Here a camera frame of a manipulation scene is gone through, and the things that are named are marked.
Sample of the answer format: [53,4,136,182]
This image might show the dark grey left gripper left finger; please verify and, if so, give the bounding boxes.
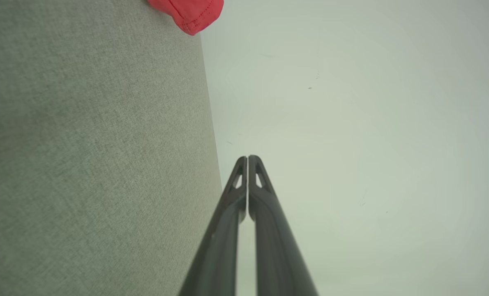
[179,155,248,296]

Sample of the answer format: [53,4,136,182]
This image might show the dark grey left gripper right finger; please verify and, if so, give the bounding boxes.
[248,155,319,296]

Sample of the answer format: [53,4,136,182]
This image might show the red shorts with white stripe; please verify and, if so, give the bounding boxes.
[147,0,224,36]

